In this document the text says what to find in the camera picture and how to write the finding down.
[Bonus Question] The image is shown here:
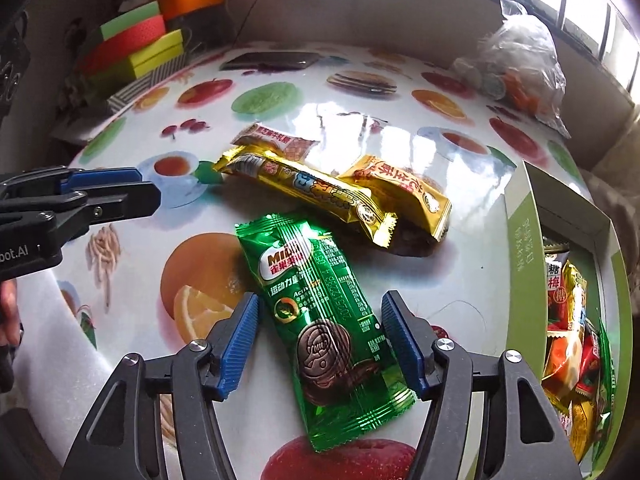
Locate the dark phone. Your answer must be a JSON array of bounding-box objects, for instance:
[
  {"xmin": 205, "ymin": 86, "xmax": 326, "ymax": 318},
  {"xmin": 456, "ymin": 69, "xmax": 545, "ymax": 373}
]
[{"xmin": 220, "ymin": 51, "xmax": 320, "ymax": 72}]

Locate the yellow orange-label candy packet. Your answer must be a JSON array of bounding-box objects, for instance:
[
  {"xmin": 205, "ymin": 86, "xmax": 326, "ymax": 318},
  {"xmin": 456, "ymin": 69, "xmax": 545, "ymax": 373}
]
[{"xmin": 337, "ymin": 154, "xmax": 453, "ymax": 245}]

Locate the green and white cardboard box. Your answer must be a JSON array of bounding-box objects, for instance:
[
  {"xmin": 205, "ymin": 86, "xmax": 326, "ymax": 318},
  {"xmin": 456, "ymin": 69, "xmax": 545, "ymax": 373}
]
[{"xmin": 502, "ymin": 160, "xmax": 636, "ymax": 480}]

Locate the lime green box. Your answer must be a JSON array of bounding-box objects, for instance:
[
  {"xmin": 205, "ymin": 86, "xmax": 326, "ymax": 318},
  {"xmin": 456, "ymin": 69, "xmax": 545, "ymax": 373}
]
[{"xmin": 127, "ymin": 29, "xmax": 186, "ymax": 78}]

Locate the pile of assorted snack packets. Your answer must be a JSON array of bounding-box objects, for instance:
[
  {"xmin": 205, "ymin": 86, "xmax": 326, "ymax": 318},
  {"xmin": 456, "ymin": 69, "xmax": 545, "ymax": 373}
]
[{"xmin": 542, "ymin": 240, "xmax": 613, "ymax": 466}]

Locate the striped grey box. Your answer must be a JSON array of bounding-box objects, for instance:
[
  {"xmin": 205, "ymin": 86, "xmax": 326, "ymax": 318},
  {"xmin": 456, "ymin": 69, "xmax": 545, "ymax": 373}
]
[{"xmin": 107, "ymin": 52, "xmax": 193, "ymax": 111}]

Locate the green gift box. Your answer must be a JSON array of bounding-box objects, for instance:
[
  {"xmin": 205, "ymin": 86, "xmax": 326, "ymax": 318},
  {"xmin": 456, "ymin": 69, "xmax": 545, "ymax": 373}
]
[{"xmin": 100, "ymin": 0, "xmax": 162, "ymax": 41}]

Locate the window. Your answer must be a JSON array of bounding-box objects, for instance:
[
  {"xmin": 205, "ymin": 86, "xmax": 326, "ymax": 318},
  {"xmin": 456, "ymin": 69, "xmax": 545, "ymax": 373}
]
[{"xmin": 320, "ymin": 0, "xmax": 640, "ymax": 81}]

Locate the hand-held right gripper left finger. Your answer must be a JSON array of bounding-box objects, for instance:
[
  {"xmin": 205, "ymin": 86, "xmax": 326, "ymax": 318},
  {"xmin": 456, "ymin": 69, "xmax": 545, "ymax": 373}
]
[{"xmin": 60, "ymin": 291, "xmax": 261, "ymax": 480}]

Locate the white brown-ended candy packet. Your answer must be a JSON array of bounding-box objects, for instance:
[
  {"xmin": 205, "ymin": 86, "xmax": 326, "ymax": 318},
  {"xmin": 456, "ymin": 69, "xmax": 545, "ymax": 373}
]
[{"xmin": 231, "ymin": 122, "xmax": 321, "ymax": 161}]

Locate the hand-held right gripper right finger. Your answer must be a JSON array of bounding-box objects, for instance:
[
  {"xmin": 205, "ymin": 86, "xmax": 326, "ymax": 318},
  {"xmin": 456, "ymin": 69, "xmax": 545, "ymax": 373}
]
[{"xmin": 380, "ymin": 289, "xmax": 586, "ymax": 480}]

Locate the person's left hand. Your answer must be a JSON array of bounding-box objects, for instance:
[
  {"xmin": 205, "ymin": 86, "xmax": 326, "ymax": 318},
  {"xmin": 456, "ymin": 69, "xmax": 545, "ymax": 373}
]
[{"xmin": 0, "ymin": 279, "xmax": 25, "ymax": 346}]

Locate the green wafer packet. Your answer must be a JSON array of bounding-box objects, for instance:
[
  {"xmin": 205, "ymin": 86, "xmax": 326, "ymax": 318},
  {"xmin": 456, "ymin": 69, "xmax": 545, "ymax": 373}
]
[{"xmin": 235, "ymin": 212, "xmax": 418, "ymax": 453}]

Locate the long yellow snack bar packet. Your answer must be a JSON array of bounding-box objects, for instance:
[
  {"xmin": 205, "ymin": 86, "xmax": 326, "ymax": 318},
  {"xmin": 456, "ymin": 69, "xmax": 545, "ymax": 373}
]
[{"xmin": 212, "ymin": 144, "xmax": 398, "ymax": 250}]

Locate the clear plastic bag with snacks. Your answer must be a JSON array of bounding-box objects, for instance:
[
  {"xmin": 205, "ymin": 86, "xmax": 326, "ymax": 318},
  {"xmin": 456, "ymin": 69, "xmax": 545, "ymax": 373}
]
[{"xmin": 450, "ymin": 0, "xmax": 573, "ymax": 141}]

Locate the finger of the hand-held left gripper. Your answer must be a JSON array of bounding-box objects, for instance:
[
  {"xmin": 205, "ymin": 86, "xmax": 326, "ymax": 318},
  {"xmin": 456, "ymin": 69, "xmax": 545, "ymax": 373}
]
[
  {"xmin": 0, "ymin": 166, "xmax": 144, "ymax": 200},
  {"xmin": 0, "ymin": 181, "xmax": 162, "ymax": 247}
]

